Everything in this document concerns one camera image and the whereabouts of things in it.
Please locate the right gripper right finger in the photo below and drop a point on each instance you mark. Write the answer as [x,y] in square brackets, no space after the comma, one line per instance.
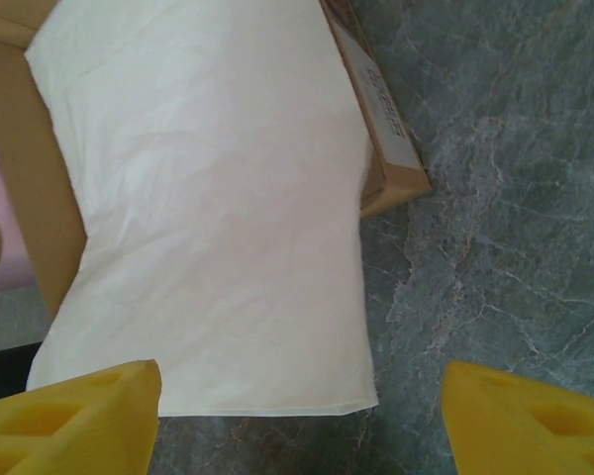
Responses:
[534,430]

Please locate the flat cardboard box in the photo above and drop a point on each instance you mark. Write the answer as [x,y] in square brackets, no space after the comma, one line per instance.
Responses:
[391,148]

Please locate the pink paper cup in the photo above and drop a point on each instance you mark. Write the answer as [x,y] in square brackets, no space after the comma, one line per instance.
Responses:
[5,173]

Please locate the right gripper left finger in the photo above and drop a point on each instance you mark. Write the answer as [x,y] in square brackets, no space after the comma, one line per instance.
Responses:
[69,430]

